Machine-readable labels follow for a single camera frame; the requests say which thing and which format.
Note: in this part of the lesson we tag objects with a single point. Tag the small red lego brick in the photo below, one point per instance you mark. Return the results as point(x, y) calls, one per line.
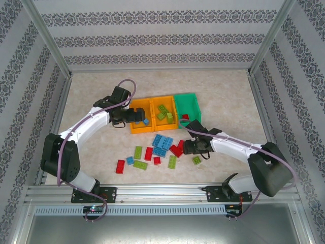
point(157, 160)
point(180, 144)

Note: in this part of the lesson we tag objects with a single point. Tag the long red lego brick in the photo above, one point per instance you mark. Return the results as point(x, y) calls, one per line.
point(148, 153)
point(176, 150)
point(185, 117)
point(120, 166)

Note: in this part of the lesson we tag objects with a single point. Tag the small lime lego brick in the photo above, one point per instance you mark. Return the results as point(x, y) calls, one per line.
point(196, 160)
point(160, 116)

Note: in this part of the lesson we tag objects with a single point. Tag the long lime lego brick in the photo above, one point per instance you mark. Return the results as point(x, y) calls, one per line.
point(162, 108)
point(172, 161)
point(140, 165)
point(170, 117)
point(138, 152)

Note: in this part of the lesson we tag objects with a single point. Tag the small blue lego brick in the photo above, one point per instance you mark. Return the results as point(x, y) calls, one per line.
point(129, 160)

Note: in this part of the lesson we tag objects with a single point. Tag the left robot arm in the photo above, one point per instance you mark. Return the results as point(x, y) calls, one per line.
point(96, 122)

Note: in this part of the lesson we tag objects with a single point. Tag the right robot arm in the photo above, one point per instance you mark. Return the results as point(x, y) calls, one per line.
point(233, 148)

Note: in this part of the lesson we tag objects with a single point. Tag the orange plastic bin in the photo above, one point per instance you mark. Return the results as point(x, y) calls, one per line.
point(137, 103)
point(171, 106)

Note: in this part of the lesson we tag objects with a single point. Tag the green plastic bin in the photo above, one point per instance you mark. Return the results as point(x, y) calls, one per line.
point(186, 105)

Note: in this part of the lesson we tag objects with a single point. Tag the small circuit board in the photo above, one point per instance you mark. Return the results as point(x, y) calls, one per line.
point(92, 209)
point(233, 211)

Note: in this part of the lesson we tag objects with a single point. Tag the grey metal panel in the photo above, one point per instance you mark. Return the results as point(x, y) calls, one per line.
point(162, 231)

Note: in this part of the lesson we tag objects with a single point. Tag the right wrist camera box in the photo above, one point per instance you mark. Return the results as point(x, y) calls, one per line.
point(195, 125)

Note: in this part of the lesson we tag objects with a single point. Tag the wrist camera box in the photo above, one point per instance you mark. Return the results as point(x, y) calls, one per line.
point(195, 125)
point(120, 93)

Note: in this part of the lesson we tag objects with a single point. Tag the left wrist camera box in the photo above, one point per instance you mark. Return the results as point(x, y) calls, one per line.
point(120, 93)

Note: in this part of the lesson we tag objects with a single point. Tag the aluminium mounting rail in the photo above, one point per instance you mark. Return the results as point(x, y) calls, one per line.
point(162, 191)

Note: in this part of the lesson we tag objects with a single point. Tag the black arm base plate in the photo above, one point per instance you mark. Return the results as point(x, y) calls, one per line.
point(110, 194)
point(212, 194)

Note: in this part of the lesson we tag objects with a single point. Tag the aluminium side rail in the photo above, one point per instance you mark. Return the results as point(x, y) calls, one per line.
point(259, 101)
point(62, 101)

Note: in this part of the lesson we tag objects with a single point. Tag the aluminium frame post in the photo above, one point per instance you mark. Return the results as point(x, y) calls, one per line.
point(274, 33)
point(43, 33)

